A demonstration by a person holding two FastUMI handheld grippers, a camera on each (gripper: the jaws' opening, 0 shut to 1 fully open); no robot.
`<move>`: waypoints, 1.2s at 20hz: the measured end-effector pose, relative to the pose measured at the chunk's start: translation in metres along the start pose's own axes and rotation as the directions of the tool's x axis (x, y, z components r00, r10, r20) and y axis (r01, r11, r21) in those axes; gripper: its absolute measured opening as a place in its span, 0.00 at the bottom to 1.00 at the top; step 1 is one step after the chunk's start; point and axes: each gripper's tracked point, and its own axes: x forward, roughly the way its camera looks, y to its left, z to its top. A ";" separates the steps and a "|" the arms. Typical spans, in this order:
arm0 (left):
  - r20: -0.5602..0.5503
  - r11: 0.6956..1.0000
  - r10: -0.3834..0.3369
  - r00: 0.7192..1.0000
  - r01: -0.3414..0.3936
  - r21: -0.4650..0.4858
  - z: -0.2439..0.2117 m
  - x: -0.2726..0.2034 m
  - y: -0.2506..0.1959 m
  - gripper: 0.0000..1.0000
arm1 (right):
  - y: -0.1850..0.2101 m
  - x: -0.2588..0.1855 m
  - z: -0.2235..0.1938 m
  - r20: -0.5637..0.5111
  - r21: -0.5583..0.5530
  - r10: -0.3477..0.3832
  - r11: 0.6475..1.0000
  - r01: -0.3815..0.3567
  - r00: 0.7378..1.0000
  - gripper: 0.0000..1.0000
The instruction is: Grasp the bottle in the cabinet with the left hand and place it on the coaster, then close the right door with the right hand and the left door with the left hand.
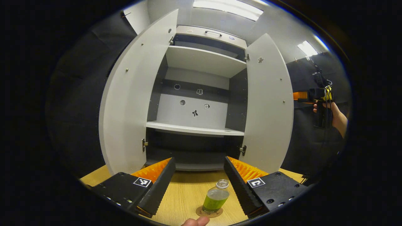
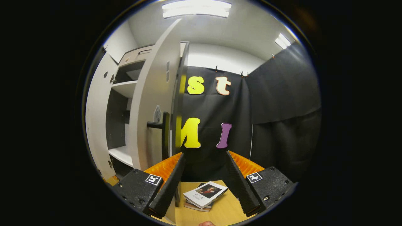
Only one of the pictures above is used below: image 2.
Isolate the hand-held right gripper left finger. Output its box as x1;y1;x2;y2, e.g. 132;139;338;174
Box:
111;152;186;219

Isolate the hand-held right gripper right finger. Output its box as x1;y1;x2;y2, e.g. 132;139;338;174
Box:
225;151;298;218

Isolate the grey cabinet door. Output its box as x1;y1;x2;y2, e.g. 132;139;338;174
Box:
129;19;182;224
85;52;119;180

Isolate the grey cabinet shelf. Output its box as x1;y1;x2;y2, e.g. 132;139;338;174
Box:
108;145;134;168
111;80;139;98

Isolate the grey cabinet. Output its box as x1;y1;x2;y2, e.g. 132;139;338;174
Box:
85;41;189;181

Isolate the grey cabinet drawer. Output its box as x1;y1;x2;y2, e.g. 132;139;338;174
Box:
119;45;155;67

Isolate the white portrait book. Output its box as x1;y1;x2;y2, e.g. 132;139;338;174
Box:
183;181;228;209

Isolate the brown book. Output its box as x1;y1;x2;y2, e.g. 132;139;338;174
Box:
184;201;213;213

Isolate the black backdrop cloth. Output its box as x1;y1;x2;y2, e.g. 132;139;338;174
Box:
181;42;321;186

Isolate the small ceiling light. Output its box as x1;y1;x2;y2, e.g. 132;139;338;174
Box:
275;33;291;50

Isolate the large ceiling light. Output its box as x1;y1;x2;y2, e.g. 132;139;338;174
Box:
162;0;232;19

